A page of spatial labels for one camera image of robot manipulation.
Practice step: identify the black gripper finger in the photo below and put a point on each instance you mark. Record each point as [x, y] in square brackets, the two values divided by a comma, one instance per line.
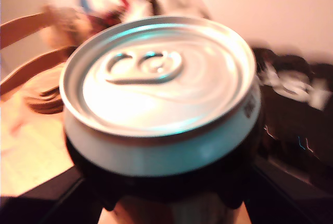
[65, 200]
[281, 203]

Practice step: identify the shrink-wrapped Pepsi can pack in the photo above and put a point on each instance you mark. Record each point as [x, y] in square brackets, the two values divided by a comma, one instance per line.
[299, 119]

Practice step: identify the wooden chair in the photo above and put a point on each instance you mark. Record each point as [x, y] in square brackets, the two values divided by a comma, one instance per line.
[33, 65]

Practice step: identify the black Pepsi Max can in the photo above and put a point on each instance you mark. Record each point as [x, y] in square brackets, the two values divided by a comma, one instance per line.
[156, 91]

